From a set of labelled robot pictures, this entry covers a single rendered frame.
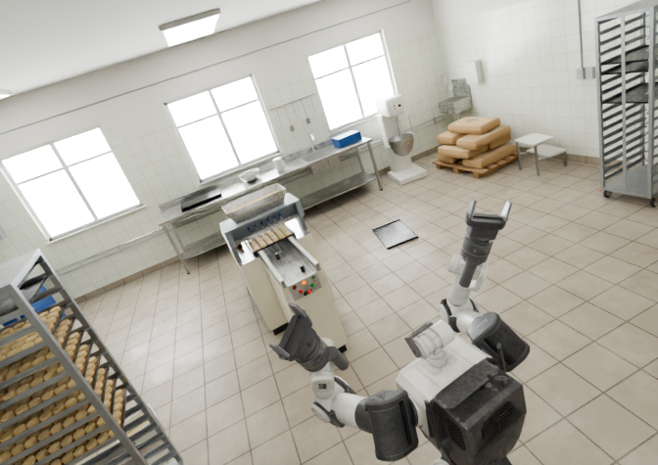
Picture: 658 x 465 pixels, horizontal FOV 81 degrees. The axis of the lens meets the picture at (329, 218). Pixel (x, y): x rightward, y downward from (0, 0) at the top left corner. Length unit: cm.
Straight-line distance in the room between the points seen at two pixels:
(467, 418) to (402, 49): 665
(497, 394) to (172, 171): 583
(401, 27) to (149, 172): 472
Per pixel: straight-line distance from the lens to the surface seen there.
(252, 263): 355
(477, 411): 114
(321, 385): 118
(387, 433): 117
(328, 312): 317
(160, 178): 649
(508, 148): 637
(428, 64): 756
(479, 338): 130
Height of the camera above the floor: 226
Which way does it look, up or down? 22 degrees down
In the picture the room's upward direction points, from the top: 19 degrees counter-clockwise
